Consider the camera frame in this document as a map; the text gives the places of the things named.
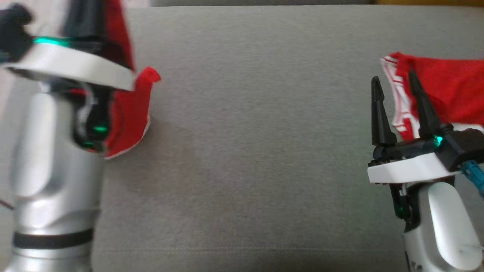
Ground red basketball jersey white sleeves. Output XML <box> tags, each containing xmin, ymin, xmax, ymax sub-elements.
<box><xmin>380</xmin><ymin>52</ymin><xmax>484</xmax><ymax>142</ymax></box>

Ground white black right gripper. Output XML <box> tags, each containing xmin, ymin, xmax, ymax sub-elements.
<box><xmin>367</xmin><ymin>70</ymin><xmax>460</xmax><ymax>185</ymax></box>

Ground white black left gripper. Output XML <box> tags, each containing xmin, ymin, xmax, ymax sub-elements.
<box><xmin>0</xmin><ymin>0</ymin><xmax>136</xmax><ymax>91</ymax></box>

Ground red mesh shorts white trim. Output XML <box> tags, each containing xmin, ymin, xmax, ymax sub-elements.
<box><xmin>74</xmin><ymin>0</ymin><xmax>161</xmax><ymax>159</ymax></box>

